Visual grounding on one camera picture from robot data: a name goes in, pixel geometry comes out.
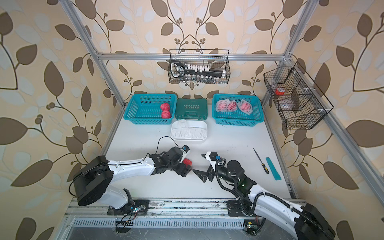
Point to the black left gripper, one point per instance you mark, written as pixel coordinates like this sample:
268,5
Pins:
183,173

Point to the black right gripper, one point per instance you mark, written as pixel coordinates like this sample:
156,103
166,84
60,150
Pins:
211,172

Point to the red apple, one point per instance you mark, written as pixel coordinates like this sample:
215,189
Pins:
165,107
166,114

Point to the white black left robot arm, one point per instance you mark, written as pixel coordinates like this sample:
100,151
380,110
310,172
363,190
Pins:
93,183

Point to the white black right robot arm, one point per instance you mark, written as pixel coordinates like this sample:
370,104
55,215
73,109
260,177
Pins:
302,222

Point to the white plastic tray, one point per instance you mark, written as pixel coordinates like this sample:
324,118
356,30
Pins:
192,124

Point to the black yellow screwdriver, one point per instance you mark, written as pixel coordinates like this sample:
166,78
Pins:
263,165

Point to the green plastic tool case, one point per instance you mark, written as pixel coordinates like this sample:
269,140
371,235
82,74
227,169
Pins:
191,109

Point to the teal right plastic basket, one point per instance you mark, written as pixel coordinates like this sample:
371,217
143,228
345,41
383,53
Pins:
238,118

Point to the teal plastic basket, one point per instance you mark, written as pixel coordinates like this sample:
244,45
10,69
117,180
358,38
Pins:
238,118
145,109

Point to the teal flat tool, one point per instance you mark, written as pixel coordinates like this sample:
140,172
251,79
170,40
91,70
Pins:
274,171

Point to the teal left plastic basket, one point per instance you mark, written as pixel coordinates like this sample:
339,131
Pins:
145,109

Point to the black white tool in basket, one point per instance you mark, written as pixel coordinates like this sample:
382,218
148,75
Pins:
179,69

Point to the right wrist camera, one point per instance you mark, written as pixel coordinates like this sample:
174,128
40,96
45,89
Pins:
213,158

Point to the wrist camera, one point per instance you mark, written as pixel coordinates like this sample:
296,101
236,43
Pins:
213,158
185,149

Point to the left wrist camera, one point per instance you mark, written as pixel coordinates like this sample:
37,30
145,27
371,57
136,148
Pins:
185,149

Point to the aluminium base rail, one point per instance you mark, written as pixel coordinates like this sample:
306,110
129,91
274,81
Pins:
161,208

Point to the black wire basket back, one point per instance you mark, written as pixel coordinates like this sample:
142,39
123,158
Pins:
213,58

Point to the black wire basket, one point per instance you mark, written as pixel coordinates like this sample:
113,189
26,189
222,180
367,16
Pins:
213,58
304,103

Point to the red object in wire basket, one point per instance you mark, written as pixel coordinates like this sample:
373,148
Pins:
279,91

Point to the black wire basket right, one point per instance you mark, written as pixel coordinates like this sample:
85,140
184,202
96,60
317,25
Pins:
304,103

